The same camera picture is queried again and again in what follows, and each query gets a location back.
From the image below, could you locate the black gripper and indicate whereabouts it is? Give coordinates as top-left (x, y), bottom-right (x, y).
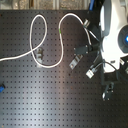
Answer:
top-left (69, 43), bottom-right (101, 79)

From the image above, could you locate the white cable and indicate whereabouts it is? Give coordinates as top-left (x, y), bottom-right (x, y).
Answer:
top-left (0, 12), bottom-right (92, 69)

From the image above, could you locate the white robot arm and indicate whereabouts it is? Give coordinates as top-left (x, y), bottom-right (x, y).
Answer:
top-left (75, 0), bottom-right (128, 78)

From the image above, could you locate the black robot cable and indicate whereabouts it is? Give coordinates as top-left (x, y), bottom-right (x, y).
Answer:
top-left (87, 24), bottom-right (122, 84)

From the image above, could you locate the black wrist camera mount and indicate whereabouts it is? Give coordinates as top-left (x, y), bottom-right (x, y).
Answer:
top-left (100, 70), bottom-right (122, 102)

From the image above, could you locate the metal cable clip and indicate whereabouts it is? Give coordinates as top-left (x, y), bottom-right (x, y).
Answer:
top-left (36, 47), bottom-right (43, 67)

